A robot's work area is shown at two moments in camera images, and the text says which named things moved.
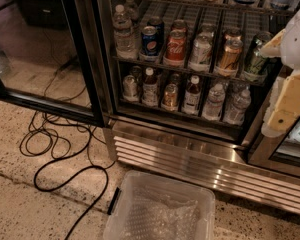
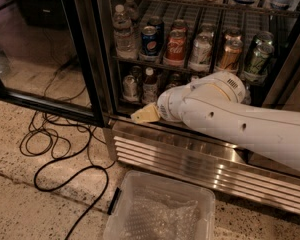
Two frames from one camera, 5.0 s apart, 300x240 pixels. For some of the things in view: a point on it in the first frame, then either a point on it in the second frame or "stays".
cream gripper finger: x=273 y=47 -> x=146 y=115
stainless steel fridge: x=185 y=85 stays
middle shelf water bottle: x=125 y=35 stays
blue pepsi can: x=149 y=41 stays
